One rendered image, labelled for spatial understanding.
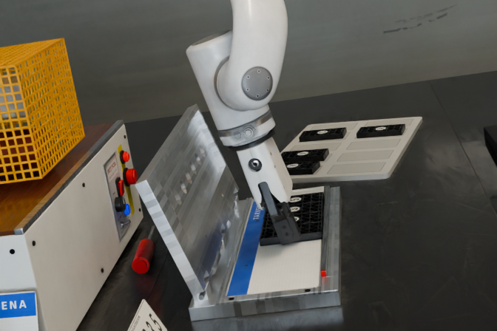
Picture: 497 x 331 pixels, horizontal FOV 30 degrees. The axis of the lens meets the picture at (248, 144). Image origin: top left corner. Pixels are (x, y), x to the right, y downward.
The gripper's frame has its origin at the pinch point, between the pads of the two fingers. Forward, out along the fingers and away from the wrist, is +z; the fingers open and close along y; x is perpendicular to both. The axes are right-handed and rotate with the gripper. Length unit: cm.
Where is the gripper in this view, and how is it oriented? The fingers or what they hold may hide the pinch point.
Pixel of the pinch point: (287, 229)
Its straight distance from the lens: 142.9
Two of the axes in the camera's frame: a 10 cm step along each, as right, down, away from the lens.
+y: 1.0, -2.7, 9.6
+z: 3.6, 9.1, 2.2
